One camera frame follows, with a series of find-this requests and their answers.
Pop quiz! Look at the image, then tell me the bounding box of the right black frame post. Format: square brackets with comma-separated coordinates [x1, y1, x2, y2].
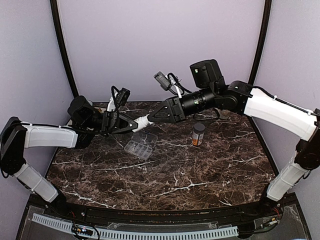
[248, 0, 273, 85]

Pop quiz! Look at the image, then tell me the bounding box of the clear plastic pill organizer box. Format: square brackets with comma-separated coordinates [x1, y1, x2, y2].
[124, 131, 158, 160]

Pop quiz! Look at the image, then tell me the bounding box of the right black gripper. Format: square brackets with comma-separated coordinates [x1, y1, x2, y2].
[147, 85, 217, 123]

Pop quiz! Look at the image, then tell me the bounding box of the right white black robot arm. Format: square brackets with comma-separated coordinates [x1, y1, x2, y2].
[147, 59, 320, 217]

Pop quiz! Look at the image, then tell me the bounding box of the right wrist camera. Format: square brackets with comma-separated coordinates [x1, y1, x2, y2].
[153, 71, 185, 99]

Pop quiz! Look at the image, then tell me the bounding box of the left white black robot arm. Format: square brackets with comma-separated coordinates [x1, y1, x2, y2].
[0, 95, 139, 218]

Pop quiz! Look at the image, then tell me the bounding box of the black frame post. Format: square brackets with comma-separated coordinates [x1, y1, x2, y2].
[49, 0, 79, 98]
[248, 0, 273, 85]

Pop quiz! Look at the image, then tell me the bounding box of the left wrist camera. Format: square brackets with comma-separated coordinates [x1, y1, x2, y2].
[106, 85, 131, 112]

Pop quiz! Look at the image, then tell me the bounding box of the amber pill bottle grey cap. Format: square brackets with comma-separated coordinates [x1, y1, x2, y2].
[192, 123, 205, 146]

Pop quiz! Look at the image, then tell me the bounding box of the white slotted cable duct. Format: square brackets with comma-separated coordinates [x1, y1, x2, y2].
[31, 213, 239, 240]

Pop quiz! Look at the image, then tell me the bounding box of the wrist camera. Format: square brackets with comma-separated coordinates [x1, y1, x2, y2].
[153, 71, 185, 99]
[106, 85, 131, 112]

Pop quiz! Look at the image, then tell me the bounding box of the white pill bottle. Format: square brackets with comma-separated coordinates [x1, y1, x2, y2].
[132, 114, 154, 133]

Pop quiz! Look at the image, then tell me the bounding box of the left black frame post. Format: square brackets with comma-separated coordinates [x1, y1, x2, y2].
[49, 0, 79, 98]

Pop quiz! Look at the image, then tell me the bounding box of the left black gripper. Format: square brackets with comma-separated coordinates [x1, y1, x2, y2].
[83, 110, 143, 135]

